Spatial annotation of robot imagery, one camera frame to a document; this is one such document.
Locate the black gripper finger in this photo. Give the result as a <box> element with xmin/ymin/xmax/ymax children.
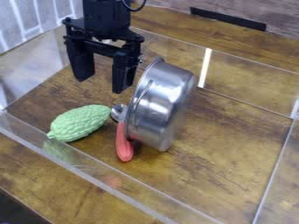
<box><xmin>66</xmin><ymin>39</ymin><xmax>95</xmax><ymax>81</ymax></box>
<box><xmin>113</xmin><ymin>53</ymin><xmax>138</xmax><ymax>94</ymax></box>

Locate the spoon with orange handle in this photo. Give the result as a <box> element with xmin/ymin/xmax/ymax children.
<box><xmin>111</xmin><ymin>104</ymin><xmax>134</xmax><ymax>162</ymax></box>

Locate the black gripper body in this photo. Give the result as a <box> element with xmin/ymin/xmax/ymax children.
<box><xmin>63</xmin><ymin>0</ymin><xmax>146</xmax><ymax>58</ymax></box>

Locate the clear acrylic enclosure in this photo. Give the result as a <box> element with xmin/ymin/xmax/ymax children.
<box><xmin>0</xmin><ymin>29</ymin><xmax>299</xmax><ymax>224</ymax></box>

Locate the green bumpy toy gourd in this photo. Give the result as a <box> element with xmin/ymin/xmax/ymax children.
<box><xmin>47</xmin><ymin>104</ymin><xmax>111</xmax><ymax>143</ymax></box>

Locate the black cable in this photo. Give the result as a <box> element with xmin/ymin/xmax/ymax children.
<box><xmin>122</xmin><ymin>0</ymin><xmax>149</xmax><ymax>12</ymax></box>

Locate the black strip on wall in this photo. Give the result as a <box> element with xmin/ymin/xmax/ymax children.
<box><xmin>190</xmin><ymin>7</ymin><xmax>267</xmax><ymax>32</ymax></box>

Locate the silver metal pot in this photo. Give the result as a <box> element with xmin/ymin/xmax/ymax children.
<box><xmin>126</xmin><ymin>58</ymin><xmax>197</xmax><ymax>151</ymax></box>

